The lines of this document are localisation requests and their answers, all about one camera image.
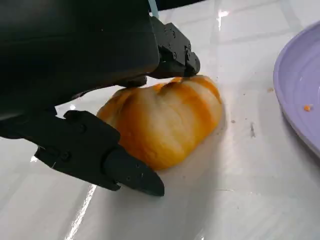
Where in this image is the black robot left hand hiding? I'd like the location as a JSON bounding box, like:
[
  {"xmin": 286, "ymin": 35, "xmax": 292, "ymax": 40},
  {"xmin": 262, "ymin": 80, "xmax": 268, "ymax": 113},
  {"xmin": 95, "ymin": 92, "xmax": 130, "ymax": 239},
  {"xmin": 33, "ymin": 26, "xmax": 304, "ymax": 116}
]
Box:
[{"xmin": 0, "ymin": 0, "xmax": 202, "ymax": 197}]

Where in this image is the orange and white bread roll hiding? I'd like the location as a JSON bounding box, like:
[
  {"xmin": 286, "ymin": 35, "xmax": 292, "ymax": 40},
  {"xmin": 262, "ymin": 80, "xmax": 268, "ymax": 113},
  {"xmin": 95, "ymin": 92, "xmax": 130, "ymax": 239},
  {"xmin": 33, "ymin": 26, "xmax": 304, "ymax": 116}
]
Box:
[{"xmin": 96, "ymin": 74, "xmax": 224, "ymax": 172}]

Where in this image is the lilac plate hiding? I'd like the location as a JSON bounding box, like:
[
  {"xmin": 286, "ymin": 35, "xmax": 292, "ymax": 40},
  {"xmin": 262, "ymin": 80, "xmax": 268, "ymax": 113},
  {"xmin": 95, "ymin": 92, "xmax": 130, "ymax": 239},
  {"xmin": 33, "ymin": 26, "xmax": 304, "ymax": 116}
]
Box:
[{"xmin": 272, "ymin": 20, "xmax": 320, "ymax": 160}]

